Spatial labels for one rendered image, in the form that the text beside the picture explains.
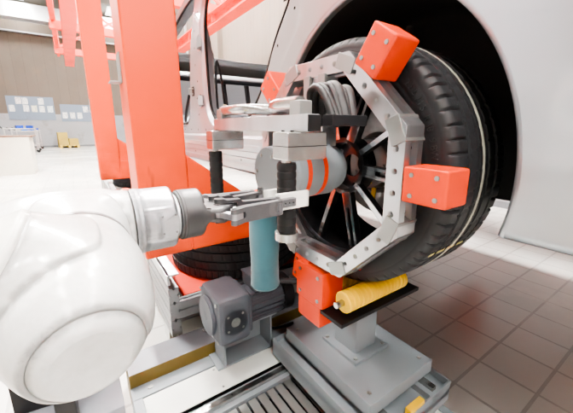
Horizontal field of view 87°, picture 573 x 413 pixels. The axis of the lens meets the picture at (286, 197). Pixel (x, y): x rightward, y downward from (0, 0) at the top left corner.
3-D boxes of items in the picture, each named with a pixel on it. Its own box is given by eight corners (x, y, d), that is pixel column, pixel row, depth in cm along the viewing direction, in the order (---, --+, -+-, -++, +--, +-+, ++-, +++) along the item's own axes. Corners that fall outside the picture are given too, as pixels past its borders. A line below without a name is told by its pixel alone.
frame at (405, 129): (409, 299, 69) (436, 37, 57) (390, 309, 65) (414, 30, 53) (278, 232, 113) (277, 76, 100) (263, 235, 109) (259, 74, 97)
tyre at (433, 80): (353, 31, 104) (306, 194, 137) (298, 17, 91) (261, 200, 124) (577, 86, 60) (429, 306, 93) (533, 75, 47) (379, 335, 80)
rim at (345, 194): (361, 61, 103) (321, 188, 128) (307, 50, 90) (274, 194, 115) (513, 112, 69) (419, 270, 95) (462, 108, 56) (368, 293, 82)
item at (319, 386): (448, 402, 99) (451, 377, 97) (374, 471, 79) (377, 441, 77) (339, 323, 139) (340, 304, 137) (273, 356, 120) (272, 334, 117)
